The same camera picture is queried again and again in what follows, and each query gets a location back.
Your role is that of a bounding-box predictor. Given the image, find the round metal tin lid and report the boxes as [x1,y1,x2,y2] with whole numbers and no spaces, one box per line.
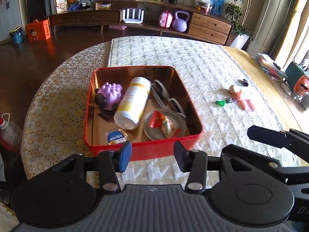
[143,109,187,140]

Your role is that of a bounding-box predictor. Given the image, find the white yellow bottle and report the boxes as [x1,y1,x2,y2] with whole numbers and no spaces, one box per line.
[114,77,151,131]

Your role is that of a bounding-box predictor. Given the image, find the pink comb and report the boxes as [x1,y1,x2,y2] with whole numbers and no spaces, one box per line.
[238,99,255,112]

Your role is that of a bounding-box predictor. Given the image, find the green small toy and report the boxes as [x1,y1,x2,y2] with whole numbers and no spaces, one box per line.
[215,100,226,106]

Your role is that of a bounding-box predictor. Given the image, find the metal nail clipper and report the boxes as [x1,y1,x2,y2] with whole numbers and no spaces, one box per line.
[226,98,238,103]

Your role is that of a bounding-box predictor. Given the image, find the purple sheep toy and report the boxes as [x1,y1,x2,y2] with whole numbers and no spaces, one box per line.
[94,82,123,114]

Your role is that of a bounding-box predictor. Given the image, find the orange pink small stick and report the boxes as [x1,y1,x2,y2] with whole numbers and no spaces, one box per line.
[236,90,243,101]

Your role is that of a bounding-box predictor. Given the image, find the beige garlic shaped toy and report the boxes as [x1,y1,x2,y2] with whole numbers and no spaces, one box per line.
[229,85,241,96]

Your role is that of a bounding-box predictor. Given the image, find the white frame sunglasses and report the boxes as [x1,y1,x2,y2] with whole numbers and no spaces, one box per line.
[151,80,186,119]

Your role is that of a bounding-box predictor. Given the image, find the dark lipstick tube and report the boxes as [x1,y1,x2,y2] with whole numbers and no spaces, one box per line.
[238,79,249,87]

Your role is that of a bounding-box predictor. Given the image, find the yellow table runner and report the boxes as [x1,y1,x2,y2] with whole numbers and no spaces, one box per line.
[223,46,309,133]

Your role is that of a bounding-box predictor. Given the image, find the quilted cream table mat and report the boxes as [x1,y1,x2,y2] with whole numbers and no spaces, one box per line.
[107,36,302,189]

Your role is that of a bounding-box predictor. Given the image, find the green orange tissue box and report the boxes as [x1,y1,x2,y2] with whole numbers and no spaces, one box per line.
[285,61,308,94]

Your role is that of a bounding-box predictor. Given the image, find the lace tablecloth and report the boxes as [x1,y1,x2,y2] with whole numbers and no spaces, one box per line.
[20,41,111,179]

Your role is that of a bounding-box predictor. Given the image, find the red metal tin box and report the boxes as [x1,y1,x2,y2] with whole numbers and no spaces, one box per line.
[84,65,203,162]

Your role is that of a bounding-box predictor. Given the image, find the stack of books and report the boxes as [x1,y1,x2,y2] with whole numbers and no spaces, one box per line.
[252,53,288,80]

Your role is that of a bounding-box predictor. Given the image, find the plastic water bottle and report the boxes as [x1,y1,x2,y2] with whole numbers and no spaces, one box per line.
[1,113,23,152]

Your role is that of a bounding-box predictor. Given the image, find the white standing air conditioner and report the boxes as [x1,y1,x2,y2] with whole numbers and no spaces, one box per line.
[247,0,295,56]

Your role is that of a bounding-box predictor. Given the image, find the purple kettlebell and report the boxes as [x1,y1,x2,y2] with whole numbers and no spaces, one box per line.
[172,10,190,32]

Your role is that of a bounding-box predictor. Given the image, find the wooden tv cabinet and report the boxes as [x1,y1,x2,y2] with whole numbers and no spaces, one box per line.
[48,0,233,45]

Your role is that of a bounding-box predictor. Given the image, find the white wifi router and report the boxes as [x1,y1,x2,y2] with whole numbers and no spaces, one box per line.
[123,8,144,25]

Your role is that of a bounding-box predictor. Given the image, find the pink toy case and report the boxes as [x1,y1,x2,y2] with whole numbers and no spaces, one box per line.
[159,10,173,28]

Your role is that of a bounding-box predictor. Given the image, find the orange gift box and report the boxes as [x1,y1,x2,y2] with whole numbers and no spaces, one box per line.
[26,19,51,42]

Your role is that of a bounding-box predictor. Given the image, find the blue box on cabinet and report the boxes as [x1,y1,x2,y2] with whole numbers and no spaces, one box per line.
[211,0,225,16]

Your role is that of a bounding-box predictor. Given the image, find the blue trash bin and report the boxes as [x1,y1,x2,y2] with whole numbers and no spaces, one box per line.
[9,26,24,45]

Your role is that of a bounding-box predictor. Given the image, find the potted green tree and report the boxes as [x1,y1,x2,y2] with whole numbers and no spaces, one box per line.
[225,0,253,49]

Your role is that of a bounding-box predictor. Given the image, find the bag of fruit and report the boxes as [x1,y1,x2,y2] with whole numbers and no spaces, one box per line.
[195,0,214,14]

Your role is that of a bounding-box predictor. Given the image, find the snack box with cartoon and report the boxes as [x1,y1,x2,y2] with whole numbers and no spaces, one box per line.
[54,0,68,14]

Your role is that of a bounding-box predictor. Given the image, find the black cabinet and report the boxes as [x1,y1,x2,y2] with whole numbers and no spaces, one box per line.
[26,0,51,23]

